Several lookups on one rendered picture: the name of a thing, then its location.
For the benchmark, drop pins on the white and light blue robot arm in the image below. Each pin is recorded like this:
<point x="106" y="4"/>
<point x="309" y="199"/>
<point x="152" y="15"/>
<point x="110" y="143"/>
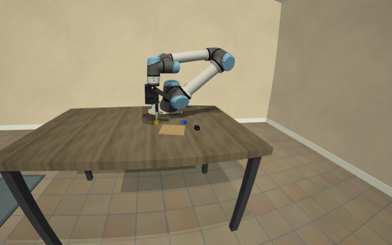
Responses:
<point x="177" y="97"/>

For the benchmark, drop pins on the tan square mat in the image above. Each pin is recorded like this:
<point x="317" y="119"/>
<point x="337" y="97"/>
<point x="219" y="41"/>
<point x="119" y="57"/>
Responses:
<point x="172" y="129"/>

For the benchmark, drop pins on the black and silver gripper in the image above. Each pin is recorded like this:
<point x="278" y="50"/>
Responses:
<point x="152" y="98"/>

